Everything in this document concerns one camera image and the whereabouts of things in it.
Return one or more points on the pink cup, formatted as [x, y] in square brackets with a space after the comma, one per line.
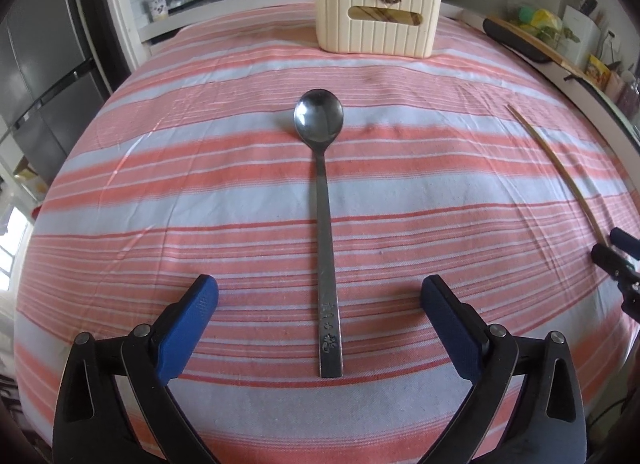
[613, 84]

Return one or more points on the steel spoon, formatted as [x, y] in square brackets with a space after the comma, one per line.
[327, 244]

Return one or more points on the purple soap bottle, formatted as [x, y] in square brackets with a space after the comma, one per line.
[630, 94]

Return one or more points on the cream ribbed utensil holder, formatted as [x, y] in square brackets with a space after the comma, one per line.
[375, 19]

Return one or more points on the plastic bag with sponges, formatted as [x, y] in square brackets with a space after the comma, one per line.
[537, 17]

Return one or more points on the black elongated pad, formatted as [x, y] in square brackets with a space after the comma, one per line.
[515, 44]

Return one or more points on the striped orange white tablecloth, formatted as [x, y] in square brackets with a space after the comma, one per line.
[225, 169]

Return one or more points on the white wall socket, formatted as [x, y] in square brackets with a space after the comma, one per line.
[612, 44]

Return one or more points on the white knife block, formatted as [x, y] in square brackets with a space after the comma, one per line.
[580, 34]

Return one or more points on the wooden chopstick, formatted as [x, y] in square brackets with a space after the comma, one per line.
[568, 179]

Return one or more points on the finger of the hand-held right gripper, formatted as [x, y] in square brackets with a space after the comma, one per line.
[612, 259]
[627, 244]

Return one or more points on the cardboard box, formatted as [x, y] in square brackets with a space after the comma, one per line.
[30, 179]

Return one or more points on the wooden cutting board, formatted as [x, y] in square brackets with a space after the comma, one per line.
[550, 47]

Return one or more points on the grey refrigerator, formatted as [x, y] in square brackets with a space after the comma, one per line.
[40, 59]

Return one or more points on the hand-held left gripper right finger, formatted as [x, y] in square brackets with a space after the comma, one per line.
[452, 329]

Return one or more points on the spice jar black lid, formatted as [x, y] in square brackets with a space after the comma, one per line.
[157, 7]

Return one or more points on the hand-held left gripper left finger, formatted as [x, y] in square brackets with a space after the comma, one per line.
[187, 329]

